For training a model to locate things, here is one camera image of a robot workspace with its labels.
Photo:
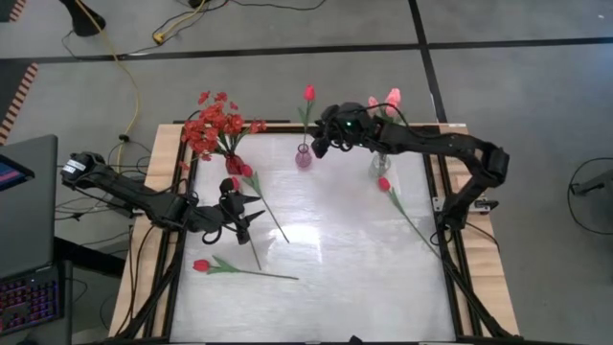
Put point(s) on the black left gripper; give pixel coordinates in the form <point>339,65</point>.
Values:
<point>215,218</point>

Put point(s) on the black stand base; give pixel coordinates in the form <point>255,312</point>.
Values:
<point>86,21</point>

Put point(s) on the black rounded object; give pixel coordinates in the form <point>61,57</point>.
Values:
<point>354,340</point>

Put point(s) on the hazard-striped black floor mat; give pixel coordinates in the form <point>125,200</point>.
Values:
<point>12,91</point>
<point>7,7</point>

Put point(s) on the clear cut-glass vase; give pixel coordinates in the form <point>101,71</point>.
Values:
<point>379,167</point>

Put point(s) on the gray laptop lid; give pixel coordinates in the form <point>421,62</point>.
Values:
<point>29,215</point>

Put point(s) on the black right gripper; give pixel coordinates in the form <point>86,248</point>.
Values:
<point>349,124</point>

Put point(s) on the red ribbed glass vase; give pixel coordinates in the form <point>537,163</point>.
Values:
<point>234,165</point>

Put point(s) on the red tulip stems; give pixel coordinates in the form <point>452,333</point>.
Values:
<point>282,129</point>

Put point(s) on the black desk bar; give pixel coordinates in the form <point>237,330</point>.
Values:
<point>91,259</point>

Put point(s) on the lit computer screen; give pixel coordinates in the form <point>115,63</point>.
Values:
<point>12,173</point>

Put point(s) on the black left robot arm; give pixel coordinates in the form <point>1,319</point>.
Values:
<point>134,196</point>

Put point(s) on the purple glass vase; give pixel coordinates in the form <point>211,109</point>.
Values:
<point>303,159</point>

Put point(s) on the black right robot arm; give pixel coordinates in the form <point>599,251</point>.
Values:
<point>431,141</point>

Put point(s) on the backlit black keyboard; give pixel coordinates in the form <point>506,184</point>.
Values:
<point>29,302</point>

